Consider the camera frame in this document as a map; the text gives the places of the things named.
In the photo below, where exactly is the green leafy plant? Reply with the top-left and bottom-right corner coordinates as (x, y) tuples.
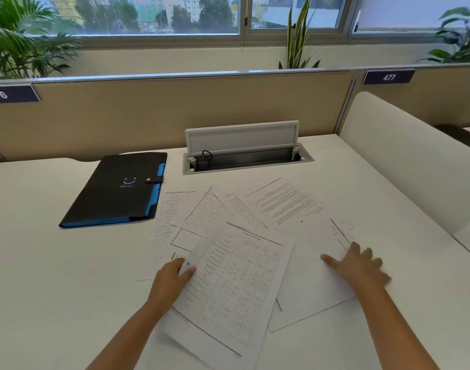
(418, 6), (470, 64)

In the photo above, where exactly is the form printed paper sheet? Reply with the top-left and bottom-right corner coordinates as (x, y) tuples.
(153, 190), (197, 251)

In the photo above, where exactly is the person's right forearm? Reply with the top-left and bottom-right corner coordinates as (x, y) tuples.
(348, 285), (440, 370)

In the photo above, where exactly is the white desk cable box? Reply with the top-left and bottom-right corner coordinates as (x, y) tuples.
(182, 120), (315, 176)

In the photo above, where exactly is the grey window frame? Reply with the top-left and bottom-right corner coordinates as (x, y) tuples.
(0, 0), (470, 50)

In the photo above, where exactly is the box outline paper sheet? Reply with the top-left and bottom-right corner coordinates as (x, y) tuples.
(136, 226), (205, 283)

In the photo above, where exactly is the green palm plant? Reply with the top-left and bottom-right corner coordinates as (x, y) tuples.
(0, 0), (84, 80)

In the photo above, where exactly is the small table printed paper sheet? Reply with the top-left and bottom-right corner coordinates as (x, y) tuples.
(171, 186), (236, 238)

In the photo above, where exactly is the green snake plant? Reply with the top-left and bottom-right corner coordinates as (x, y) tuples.
(278, 0), (322, 70)

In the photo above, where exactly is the black folder with blue edges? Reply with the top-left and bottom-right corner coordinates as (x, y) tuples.
(59, 151), (168, 229)

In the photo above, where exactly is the text printed paper sheet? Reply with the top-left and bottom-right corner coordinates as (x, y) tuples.
(245, 175), (324, 228)

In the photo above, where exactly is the large table printed paper sheet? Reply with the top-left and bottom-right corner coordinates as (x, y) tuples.
(169, 223), (296, 358)

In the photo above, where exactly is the narrow table printed paper sheet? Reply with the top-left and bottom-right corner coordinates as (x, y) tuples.
(226, 193), (269, 230)

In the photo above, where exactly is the wide beige desk partition panel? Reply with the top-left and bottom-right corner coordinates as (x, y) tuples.
(0, 70), (356, 163)

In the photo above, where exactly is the person's left forearm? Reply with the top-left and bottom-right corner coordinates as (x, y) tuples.
(86, 300), (172, 370)

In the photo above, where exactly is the person's right hand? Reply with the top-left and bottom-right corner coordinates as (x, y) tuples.
(320, 242), (392, 296)

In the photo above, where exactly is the short beige desk partition panel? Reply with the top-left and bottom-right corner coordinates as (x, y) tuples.
(337, 63), (470, 136)

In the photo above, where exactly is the plain white paper sheet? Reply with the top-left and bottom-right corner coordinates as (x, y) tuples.
(158, 310), (259, 370)

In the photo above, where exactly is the white side desk divider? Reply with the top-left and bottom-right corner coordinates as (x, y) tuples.
(339, 91), (470, 263)

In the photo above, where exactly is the person's left hand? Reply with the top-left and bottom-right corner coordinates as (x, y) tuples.
(147, 258), (197, 311)

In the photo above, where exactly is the red text paper sheet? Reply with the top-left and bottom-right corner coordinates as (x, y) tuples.
(329, 217), (356, 252)

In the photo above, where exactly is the dark blue number label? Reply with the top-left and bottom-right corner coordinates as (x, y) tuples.
(361, 69), (417, 86)
(0, 84), (41, 105)

